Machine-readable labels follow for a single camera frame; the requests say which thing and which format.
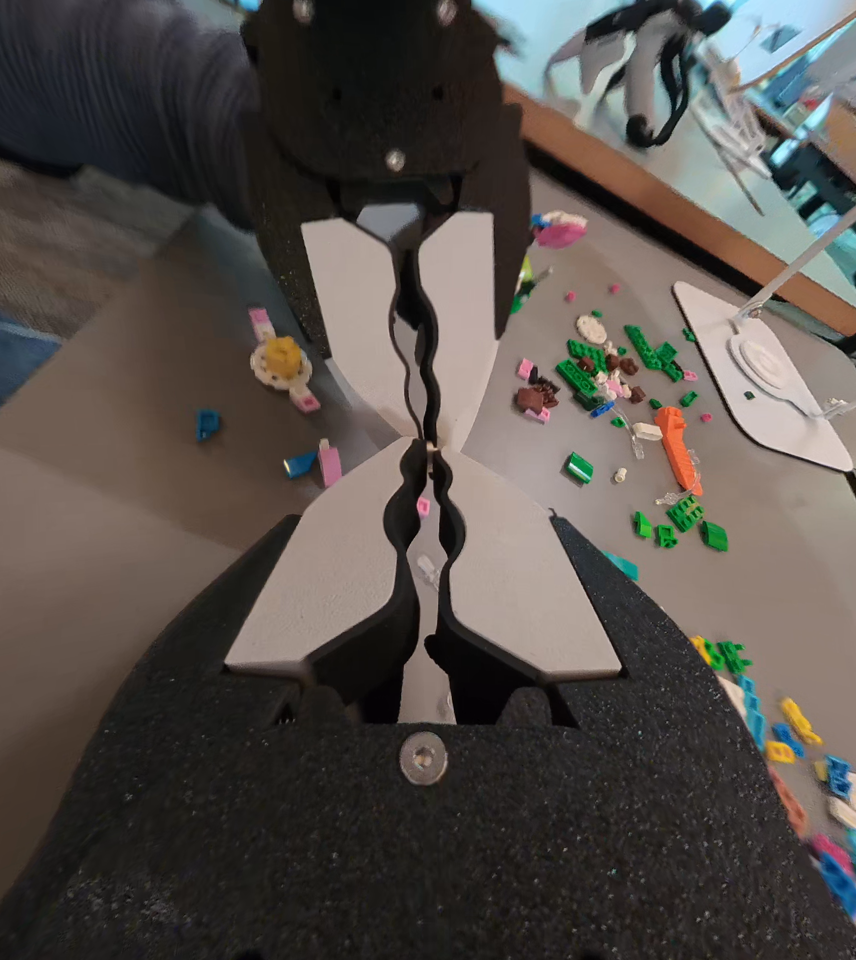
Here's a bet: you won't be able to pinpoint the scattered green lego pieces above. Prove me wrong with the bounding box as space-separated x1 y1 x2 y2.
554 309 730 554

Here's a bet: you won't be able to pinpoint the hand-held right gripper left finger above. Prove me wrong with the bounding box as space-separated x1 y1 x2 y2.
224 437 429 723

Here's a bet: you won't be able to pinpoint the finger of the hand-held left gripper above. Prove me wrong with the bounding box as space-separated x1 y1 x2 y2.
300 216 425 440
414 212 505 450

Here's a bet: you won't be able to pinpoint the yellow flower lego build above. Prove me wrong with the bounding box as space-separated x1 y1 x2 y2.
248 306 322 415

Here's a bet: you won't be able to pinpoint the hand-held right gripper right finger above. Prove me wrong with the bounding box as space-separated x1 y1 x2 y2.
426 448 622 725

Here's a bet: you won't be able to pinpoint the white stand base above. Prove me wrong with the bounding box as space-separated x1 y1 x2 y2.
671 281 855 474

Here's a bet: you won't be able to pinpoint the pink and white lego build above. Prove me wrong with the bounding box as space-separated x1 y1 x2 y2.
530 211 590 250

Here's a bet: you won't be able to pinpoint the cluster of brown lego pieces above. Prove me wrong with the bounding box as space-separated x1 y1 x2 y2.
515 352 648 423

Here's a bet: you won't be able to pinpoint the pile of blue yellow white lego pieces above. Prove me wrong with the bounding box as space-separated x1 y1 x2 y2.
689 633 856 948

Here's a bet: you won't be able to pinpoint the wooden edged side table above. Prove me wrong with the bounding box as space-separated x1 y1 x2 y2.
488 0 856 337

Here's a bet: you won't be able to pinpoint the person's left forearm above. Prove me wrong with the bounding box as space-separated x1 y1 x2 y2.
0 0 264 198

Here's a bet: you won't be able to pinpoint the orange lego piece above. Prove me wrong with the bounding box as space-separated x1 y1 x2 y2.
654 406 705 498

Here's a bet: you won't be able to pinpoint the idle hand-held gripper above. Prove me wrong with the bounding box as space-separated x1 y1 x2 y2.
544 0 732 147

